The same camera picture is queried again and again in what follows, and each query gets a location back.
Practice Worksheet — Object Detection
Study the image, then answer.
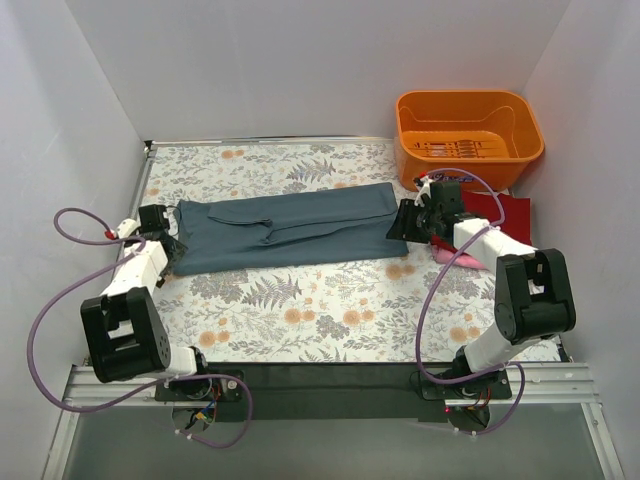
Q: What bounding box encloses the orange plastic basket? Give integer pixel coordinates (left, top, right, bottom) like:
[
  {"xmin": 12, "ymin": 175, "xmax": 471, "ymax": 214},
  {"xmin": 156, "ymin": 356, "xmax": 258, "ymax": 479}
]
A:
[{"xmin": 394, "ymin": 90, "xmax": 544, "ymax": 191}]

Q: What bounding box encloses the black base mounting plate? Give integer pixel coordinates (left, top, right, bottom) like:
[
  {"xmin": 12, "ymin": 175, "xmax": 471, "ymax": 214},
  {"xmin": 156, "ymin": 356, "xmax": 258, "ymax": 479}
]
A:
[{"xmin": 154, "ymin": 360, "xmax": 511, "ymax": 426}]

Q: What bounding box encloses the pink folded t-shirt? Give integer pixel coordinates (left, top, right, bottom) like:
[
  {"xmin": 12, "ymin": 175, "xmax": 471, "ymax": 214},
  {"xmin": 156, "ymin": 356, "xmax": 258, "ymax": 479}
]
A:
[{"xmin": 431, "ymin": 247, "xmax": 486, "ymax": 270}]

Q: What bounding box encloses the red folded t-shirt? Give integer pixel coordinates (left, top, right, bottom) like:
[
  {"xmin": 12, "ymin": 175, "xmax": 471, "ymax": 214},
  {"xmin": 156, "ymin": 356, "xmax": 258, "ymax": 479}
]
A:
[{"xmin": 427, "ymin": 190, "xmax": 532, "ymax": 253}]

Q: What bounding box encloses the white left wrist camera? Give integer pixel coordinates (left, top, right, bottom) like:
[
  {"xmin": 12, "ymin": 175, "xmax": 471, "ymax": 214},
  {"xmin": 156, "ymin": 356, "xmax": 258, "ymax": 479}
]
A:
[{"xmin": 104, "ymin": 218, "xmax": 139, "ymax": 240}]

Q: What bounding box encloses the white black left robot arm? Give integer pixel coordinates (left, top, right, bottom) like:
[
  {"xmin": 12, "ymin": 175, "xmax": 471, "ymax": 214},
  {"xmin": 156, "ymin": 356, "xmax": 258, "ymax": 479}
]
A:
[{"xmin": 80, "ymin": 204, "xmax": 206, "ymax": 383}]

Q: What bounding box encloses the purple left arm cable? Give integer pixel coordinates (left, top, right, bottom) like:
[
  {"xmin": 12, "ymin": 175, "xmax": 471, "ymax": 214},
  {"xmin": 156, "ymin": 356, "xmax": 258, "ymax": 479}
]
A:
[{"xmin": 27, "ymin": 208, "xmax": 254, "ymax": 450}]

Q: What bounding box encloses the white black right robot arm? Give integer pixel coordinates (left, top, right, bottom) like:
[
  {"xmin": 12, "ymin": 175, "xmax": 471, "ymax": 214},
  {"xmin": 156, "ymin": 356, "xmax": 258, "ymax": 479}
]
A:
[{"xmin": 387, "ymin": 176, "xmax": 576, "ymax": 385}]

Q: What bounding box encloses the blue-grey t-shirt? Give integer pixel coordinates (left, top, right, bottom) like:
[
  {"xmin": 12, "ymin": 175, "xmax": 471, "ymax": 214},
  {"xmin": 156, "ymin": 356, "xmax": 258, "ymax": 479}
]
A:
[{"xmin": 174, "ymin": 183, "xmax": 408, "ymax": 276}]

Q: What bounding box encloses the aluminium frame rail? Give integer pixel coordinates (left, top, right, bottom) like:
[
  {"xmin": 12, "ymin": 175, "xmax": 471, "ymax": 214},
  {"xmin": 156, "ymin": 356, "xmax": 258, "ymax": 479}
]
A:
[{"xmin": 44, "ymin": 137, "xmax": 623, "ymax": 479}]

